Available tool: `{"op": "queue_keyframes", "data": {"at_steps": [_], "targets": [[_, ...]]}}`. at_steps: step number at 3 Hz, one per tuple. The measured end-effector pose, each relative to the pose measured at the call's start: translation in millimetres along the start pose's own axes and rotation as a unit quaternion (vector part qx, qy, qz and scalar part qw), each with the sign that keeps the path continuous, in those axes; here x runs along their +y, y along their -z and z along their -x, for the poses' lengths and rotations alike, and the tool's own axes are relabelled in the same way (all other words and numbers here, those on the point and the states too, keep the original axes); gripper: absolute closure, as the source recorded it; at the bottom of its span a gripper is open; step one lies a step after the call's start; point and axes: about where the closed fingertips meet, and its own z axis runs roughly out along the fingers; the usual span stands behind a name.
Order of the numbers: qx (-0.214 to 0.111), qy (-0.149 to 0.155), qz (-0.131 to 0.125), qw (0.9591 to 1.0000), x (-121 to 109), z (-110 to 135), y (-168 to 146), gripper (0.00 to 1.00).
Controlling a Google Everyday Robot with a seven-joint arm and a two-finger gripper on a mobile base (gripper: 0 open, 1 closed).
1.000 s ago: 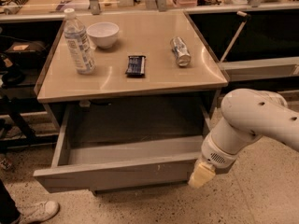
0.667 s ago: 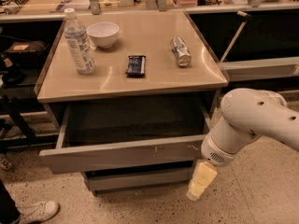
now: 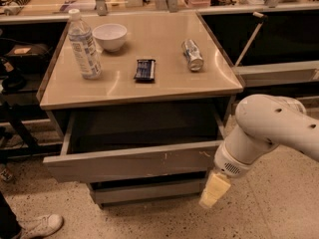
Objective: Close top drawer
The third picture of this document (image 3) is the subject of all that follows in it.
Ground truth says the white sneaker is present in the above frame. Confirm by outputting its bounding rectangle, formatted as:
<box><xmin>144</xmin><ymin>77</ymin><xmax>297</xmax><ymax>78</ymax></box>
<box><xmin>19</xmin><ymin>214</ymin><xmax>64</xmax><ymax>239</ymax></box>

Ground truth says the grey bottom drawer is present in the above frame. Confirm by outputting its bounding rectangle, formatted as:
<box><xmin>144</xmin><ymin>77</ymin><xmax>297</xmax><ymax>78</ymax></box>
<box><xmin>90</xmin><ymin>178</ymin><xmax>205</xmax><ymax>205</ymax></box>

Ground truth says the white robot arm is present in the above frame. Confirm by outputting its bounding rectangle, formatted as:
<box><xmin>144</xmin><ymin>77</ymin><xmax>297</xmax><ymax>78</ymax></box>
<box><xmin>199</xmin><ymin>95</ymin><xmax>319</xmax><ymax>209</ymax></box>

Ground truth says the dark blue snack packet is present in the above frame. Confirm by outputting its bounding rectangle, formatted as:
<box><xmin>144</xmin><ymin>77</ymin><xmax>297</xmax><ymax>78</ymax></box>
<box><xmin>134</xmin><ymin>59</ymin><xmax>156</xmax><ymax>82</ymax></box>

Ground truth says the silver drink can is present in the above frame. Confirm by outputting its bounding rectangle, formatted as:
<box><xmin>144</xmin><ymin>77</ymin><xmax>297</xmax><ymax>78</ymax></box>
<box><xmin>181</xmin><ymin>39</ymin><xmax>204</xmax><ymax>72</ymax></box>

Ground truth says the grey drawer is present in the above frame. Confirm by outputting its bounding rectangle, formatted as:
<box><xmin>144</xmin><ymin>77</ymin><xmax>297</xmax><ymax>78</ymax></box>
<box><xmin>90</xmin><ymin>178</ymin><xmax>205</xmax><ymax>205</ymax></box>
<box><xmin>44</xmin><ymin>111</ymin><xmax>224</xmax><ymax>183</ymax></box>

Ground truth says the clear plastic water bottle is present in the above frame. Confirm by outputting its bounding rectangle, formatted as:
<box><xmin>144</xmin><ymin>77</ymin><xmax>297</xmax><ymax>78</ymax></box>
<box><xmin>68</xmin><ymin>9</ymin><xmax>102</xmax><ymax>80</ymax></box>

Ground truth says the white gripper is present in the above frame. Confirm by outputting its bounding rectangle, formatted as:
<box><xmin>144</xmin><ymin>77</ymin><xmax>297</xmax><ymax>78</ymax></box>
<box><xmin>199</xmin><ymin>140</ymin><xmax>253</xmax><ymax>209</ymax></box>

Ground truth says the black bag on shelf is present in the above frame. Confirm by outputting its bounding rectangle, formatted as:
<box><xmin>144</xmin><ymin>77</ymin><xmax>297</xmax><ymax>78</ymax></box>
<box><xmin>5</xmin><ymin>44</ymin><xmax>50</xmax><ymax>64</ymax></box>

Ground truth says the grey top drawer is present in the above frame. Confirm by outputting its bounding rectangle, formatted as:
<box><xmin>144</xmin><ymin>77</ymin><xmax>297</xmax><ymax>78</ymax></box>
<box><xmin>44</xmin><ymin>111</ymin><xmax>224</xmax><ymax>183</ymax></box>

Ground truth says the grey drawer cabinet with tabletop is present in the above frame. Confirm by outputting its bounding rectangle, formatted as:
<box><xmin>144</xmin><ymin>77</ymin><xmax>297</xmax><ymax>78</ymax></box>
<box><xmin>35</xmin><ymin>10</ymin><xmax>246</xmax><ymax>211</ymax></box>

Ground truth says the white ceramic bowl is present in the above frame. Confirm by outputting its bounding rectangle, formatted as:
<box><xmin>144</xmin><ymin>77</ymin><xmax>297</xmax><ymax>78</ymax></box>
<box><xmin>93</xmin><ymin>23</ymin><xmax>128</xmax><ymax>52</ymax></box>

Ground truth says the white stick with black tip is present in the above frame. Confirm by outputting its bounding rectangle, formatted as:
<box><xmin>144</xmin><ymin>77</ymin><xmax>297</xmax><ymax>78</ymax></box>
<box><xmin>234</xmin><ymin>12</ymin><xmax>267</xmax><ymax>67</ymax></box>

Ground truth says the dark trouser leg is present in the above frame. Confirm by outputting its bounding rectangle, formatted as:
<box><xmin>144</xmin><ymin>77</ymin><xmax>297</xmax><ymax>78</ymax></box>
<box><xmin>0</xmin><ymin>192</ymin><xmax>22</xmax><ymax>239</ymax></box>

